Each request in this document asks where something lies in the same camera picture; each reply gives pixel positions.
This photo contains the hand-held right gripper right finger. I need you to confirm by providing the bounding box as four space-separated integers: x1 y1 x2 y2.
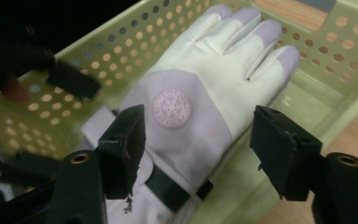
249 105 324 203

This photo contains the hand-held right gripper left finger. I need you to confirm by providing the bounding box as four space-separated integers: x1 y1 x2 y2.
97 104 147 201

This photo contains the pale green perforated plastic basket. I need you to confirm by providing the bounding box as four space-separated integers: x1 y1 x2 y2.
0 0 358 224

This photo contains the lilac and white glove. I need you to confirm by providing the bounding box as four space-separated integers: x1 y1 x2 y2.
79 4 302 224

